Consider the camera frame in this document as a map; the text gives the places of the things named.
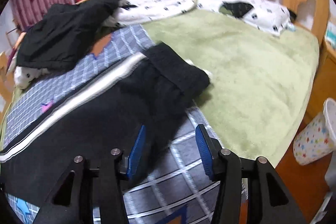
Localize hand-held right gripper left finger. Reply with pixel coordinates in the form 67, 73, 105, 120
31, 124, 147, 224

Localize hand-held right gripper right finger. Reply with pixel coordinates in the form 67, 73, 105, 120
195, 124, 307, 224

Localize black pants with white stripes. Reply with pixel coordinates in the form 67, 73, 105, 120
0, 42, 212, 201

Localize green fleece blanket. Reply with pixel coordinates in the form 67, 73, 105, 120
0, 7, 321, 198

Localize grey checked blanket with stars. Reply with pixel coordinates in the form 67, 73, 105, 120
0, 23, 248, 224

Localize star-printed waste bin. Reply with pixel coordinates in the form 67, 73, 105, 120
293, 98, 336, 166

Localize white floral pillow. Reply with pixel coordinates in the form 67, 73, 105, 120
197, 0, 292, 36
14, 66, 51, 90

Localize black jacket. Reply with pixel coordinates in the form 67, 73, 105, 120
16, 0, 125, 71

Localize teal and white box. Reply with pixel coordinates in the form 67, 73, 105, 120
324, 21, 336, 50

